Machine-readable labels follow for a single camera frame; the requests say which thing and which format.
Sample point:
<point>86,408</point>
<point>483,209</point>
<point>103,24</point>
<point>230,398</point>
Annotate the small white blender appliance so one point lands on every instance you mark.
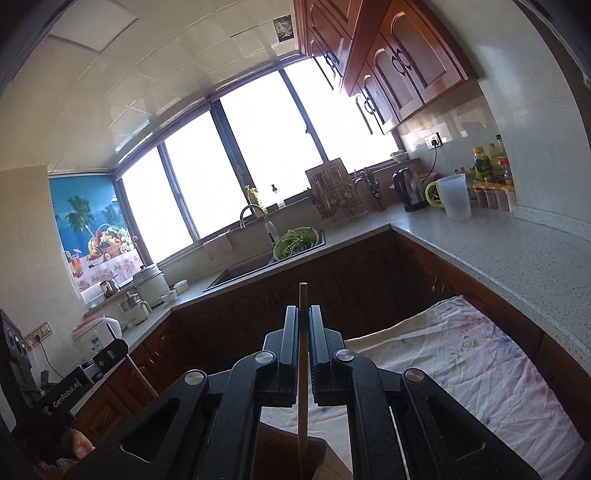
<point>135,309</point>

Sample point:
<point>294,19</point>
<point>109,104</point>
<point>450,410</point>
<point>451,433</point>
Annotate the white rice cooker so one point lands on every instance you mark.
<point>93,334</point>

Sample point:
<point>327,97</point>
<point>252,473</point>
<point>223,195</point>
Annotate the kitchen sink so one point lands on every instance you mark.
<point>254,264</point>

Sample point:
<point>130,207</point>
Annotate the dish soap bottle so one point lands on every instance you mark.
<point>252,195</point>

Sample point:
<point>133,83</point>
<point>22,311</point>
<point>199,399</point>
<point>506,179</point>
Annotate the translucent plastic pitcher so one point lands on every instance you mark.
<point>453,192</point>

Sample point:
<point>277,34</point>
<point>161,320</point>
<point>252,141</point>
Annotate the white dish cloth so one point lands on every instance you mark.
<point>217,246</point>

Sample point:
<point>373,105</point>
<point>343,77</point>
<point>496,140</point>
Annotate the person's left hand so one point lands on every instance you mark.
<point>74,447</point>

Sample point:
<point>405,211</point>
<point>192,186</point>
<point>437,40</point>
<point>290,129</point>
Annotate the wooden utensil holder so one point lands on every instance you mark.
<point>277,457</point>

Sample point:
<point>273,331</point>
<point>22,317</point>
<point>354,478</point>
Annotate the white floral tablecloth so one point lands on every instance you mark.
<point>486,371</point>

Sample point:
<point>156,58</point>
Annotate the lower wooden cabinets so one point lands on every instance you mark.
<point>361,288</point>

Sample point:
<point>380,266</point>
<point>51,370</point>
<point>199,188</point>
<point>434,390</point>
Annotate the upper wooden cabinets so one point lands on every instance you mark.
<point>397,57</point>

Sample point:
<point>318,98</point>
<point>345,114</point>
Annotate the wooden chopstick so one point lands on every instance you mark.
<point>141,377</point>
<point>302,378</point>

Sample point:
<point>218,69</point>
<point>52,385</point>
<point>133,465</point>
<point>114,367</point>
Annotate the oil bottles group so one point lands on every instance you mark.
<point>492,163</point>

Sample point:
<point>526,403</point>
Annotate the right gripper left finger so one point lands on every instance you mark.
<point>203,426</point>

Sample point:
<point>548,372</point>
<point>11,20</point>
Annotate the spice jar set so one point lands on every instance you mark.
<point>495,196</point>

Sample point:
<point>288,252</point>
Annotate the green colander with vegetables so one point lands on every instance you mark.
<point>294,242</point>

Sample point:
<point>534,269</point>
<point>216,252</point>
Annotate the green mug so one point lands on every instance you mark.
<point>433,195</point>

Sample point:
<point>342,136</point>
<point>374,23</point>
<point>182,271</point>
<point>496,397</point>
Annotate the dish drying rack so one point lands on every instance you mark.
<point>332,190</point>

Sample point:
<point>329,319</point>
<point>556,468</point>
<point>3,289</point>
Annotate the wooden cabinets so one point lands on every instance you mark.
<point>361,288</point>
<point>397,57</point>

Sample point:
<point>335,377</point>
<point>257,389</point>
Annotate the steel pot cooker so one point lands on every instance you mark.
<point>151,284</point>

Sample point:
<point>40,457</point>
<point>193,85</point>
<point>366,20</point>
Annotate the wall power outlet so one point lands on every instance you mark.
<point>39,334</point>

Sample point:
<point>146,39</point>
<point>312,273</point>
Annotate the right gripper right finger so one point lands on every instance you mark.
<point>403,425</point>

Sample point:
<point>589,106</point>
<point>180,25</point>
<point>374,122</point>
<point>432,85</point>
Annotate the black electric kettle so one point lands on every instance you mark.
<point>410,190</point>

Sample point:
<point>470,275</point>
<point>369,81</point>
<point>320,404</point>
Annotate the fruit beach poster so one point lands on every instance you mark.
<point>95,238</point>

